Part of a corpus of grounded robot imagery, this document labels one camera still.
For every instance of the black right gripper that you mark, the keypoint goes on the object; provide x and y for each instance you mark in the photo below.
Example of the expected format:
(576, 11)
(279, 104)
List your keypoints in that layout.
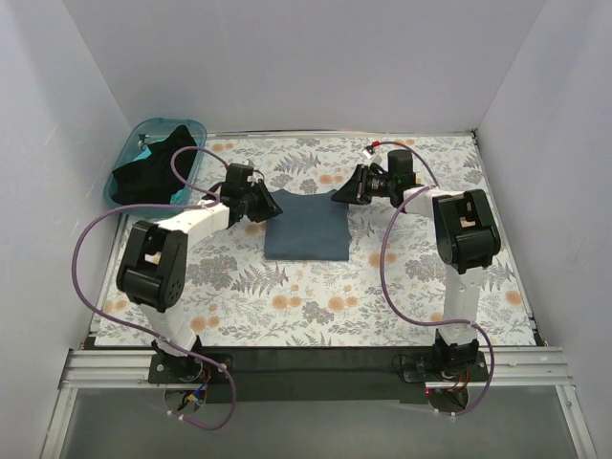
(361, 185)

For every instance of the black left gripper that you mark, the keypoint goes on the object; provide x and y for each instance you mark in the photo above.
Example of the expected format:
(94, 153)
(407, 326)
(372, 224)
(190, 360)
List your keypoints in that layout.
(258, 202)

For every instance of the blue-grey t shirt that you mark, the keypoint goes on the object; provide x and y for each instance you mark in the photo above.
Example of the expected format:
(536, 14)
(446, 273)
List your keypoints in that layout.
(310, 228)

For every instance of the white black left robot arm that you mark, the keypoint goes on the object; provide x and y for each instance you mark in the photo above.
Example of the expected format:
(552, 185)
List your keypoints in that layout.
(152, 271)

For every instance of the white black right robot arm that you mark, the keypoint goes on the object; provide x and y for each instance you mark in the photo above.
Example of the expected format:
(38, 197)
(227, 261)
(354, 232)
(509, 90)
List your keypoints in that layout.
(467, 241)

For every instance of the teal cloth in bin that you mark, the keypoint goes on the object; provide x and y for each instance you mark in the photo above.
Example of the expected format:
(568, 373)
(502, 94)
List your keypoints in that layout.
(177, 197)

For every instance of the black t shirt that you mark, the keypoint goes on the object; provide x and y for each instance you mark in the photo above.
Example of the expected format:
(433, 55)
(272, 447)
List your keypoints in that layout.
(150, 180)

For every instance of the teal plastic bin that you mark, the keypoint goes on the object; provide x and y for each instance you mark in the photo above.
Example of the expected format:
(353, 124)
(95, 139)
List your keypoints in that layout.
(187, 164)

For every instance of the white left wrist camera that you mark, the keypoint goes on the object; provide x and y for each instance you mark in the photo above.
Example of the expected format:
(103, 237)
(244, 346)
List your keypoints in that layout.
(254, 174)

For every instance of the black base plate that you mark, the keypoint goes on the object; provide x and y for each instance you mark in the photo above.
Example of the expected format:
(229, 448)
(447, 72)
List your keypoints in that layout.
(326, 374)

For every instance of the aluminium frame rail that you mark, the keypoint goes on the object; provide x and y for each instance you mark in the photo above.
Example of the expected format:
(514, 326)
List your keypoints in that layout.
(514, 366)

